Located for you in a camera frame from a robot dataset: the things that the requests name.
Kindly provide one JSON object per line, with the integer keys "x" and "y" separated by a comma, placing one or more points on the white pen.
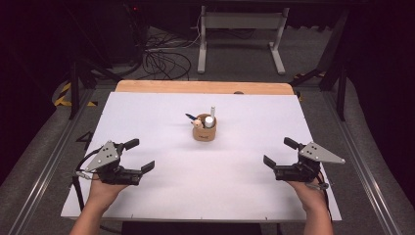
{"x": 212, "y": 111}

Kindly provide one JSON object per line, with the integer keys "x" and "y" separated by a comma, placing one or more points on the grey metal floor rail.
{"x": 27, "y": 202}
{"x": 381, "y": 202}

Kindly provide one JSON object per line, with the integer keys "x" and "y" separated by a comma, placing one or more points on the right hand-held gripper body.
{"x": 306, "y": 169}

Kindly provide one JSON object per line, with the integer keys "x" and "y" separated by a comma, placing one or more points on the black metal stand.
{"x": 341, "y": 94}
{"x": 74, "y": 91}

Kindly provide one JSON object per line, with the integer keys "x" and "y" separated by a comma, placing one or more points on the blue pen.
{"x": 191, "y": 116}

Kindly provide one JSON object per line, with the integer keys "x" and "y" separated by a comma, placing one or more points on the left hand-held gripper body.
{"x": 112, "y": 171}

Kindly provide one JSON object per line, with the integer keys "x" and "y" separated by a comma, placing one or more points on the white green glue stick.
{"x": 209, "y": 122}

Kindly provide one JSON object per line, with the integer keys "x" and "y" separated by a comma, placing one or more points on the tan bear pen holder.
{"x": 205, "y": 133}

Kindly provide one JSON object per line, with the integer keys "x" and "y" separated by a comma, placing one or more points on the person's right hand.
{"x": 310, "y": 196}

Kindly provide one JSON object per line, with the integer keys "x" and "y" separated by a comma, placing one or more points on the person's left hand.
{"x": 104, "y": 196}

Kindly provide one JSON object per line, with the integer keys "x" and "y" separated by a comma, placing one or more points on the grey metal stand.
{"x": 241, "y": 20}

